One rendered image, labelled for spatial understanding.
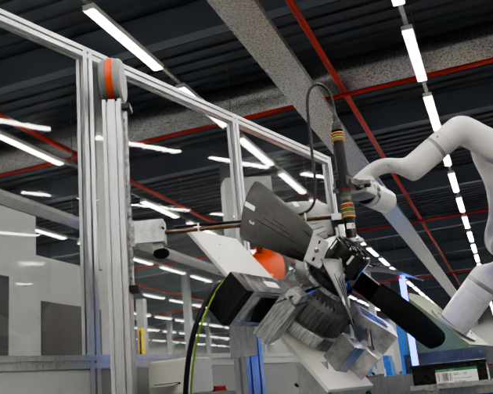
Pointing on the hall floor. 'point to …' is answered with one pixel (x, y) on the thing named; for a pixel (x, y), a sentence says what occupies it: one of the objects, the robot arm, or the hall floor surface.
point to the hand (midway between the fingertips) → (343, 183)
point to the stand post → (250, 373)
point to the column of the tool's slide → (118, 253)
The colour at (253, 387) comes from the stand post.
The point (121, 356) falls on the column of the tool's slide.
